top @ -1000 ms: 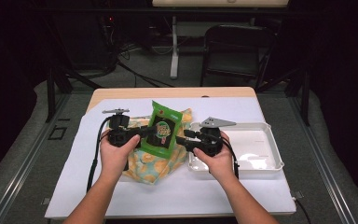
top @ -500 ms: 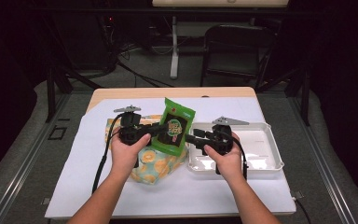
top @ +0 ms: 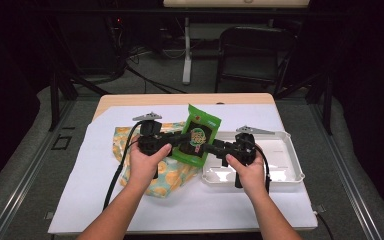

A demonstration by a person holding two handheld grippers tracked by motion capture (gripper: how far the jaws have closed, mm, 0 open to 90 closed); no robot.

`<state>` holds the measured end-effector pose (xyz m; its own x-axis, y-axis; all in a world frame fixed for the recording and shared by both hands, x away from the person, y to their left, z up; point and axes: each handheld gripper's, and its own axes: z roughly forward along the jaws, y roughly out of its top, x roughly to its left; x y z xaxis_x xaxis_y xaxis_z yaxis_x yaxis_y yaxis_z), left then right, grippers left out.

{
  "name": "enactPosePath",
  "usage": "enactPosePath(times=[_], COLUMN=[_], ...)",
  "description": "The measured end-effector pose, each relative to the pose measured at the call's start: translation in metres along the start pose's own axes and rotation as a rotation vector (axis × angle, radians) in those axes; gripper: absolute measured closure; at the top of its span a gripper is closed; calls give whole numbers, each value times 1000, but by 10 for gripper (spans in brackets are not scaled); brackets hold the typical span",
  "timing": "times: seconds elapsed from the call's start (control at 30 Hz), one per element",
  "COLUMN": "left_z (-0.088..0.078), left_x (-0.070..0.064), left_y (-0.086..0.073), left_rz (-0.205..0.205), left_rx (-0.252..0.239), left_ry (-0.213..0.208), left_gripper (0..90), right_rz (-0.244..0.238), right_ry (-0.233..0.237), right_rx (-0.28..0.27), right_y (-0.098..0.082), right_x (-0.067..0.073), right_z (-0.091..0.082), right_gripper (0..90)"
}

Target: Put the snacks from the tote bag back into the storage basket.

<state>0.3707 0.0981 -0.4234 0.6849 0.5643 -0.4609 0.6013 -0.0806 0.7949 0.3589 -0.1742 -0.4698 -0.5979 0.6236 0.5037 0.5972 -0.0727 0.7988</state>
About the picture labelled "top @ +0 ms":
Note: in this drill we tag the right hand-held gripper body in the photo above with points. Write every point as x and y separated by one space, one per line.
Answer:
245 146

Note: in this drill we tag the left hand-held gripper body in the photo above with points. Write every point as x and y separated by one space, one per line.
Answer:
150 140

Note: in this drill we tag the green snack packet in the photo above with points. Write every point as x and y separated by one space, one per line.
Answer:
200 123

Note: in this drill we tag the orange slice print cloth bag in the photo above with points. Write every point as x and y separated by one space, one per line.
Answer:
173 176

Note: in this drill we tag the white plastic tray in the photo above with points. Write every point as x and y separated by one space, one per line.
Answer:
280 156

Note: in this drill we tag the person's left hand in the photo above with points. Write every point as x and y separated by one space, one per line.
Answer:
143 170

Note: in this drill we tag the person's right hand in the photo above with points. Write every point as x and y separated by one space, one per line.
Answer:
251 180

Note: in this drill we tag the white table mat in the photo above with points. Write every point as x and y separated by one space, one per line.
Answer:
180 213

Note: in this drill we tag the white desk leg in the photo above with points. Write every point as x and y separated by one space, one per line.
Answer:
187 56

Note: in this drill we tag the black metal stand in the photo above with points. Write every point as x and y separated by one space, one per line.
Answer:
327 106
55 100

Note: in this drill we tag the black folding chair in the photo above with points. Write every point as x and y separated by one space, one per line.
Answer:
256 53

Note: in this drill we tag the white desk top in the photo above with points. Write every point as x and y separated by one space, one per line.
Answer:
236 3

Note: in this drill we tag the aluminium floor rail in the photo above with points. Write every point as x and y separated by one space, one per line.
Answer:
23 186
346 180

